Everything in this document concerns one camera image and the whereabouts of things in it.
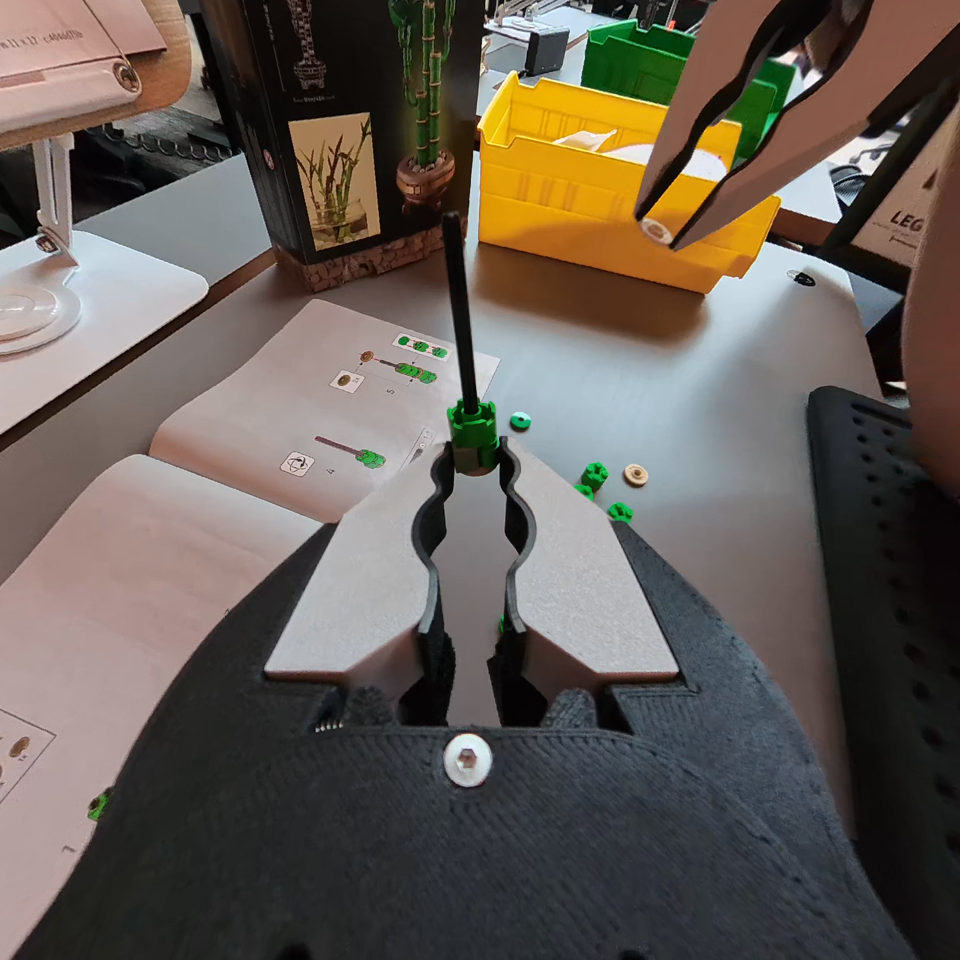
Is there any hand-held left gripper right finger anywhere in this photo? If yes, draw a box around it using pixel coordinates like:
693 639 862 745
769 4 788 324
499 439 681 708

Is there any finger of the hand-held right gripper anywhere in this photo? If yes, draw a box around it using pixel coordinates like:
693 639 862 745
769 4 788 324
669 0 960 251
635 0 785 222

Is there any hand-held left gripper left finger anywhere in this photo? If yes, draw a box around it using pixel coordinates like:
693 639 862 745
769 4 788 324
264 442 456 708

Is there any green round lego brick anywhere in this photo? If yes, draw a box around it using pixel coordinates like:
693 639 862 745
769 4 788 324
447 401 502 475

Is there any black axle rod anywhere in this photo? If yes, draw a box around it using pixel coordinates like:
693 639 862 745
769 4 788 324
442 212 481 415

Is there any person's right forearm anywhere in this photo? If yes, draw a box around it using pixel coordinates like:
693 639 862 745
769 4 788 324
900 97 960 500

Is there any green bin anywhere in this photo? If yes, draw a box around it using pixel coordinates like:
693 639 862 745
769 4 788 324
581 18 798 162

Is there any black office chair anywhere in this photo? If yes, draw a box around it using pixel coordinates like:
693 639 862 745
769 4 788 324
831 163 875 207

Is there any white plastic bag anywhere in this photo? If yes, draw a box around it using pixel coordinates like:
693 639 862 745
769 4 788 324
553 129 730 183

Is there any framed marker sign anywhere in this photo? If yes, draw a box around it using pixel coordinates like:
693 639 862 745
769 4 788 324
817 75 960 273

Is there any dark grey box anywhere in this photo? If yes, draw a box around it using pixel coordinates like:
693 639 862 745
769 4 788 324
523 26 571 78

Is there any yellow bin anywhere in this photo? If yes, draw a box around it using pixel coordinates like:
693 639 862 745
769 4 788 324
477 71 783 295

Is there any open instruction booklet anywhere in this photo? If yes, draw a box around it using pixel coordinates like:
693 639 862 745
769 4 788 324
0 298 502 927

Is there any black perforated panel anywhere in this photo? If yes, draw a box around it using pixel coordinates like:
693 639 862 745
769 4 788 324
808 386 960 960

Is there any dark set box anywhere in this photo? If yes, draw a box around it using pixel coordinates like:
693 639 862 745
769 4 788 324
202 0 485 294

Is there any instruction sheet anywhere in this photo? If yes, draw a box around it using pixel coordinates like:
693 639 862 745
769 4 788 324
0 0 168 140

